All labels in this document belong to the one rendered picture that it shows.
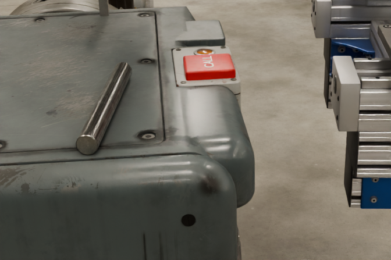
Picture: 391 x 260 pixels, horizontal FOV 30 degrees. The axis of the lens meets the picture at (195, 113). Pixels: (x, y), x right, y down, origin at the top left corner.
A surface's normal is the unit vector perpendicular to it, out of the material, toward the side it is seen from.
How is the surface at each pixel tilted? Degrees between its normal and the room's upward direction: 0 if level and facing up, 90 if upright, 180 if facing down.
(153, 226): 90
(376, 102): 90
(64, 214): 90
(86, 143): 90
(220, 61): 0
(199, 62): 0
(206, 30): 0
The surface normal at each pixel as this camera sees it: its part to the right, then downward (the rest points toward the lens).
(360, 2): -0.07, 0.42
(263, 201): -0.04, -0.91
